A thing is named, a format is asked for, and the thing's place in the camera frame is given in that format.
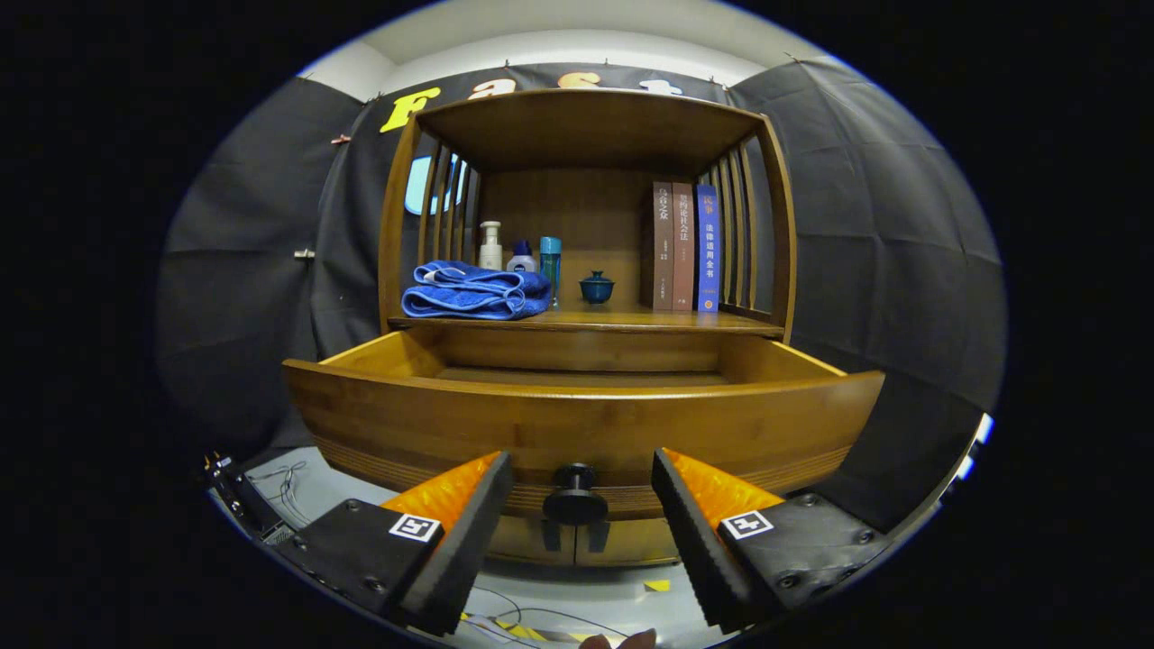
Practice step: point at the clear bottle teal cap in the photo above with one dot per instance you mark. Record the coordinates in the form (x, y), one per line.
(550, 266)

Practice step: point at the white lotion bottle blue cap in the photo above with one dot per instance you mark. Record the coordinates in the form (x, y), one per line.
(521, 261)

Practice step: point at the reddish brown book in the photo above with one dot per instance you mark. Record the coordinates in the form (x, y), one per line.
(683, 248)

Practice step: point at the wooden cabinet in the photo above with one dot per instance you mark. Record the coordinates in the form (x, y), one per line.
(586, 135)

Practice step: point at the blue book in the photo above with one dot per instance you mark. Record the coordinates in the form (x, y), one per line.
(708, 248)

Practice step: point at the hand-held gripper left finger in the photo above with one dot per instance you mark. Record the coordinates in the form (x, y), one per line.
(469, 541)

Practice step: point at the wooden countertop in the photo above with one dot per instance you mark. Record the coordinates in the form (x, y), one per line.
(622, 317)

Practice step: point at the wooden drawer with black knob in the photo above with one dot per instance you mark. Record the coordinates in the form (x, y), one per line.
(586, 433)

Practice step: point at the black floor device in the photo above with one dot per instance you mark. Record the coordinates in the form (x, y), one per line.
(243, 500)

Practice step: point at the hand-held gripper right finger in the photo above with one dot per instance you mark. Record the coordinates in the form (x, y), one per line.
(694, 541)

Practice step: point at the white pump bottle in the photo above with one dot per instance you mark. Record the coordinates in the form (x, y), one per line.
(490, 252)

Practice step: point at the blue folded towel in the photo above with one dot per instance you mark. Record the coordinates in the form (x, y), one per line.
(478, 293)

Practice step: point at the wooden cabinet door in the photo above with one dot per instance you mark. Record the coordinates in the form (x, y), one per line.
(518, 541)
(640, 541)

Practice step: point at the dark blue lidded teacup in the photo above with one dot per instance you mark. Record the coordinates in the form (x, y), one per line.
(597, 288)

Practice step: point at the dark brown book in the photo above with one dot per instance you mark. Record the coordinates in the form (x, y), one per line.
(661, 243)

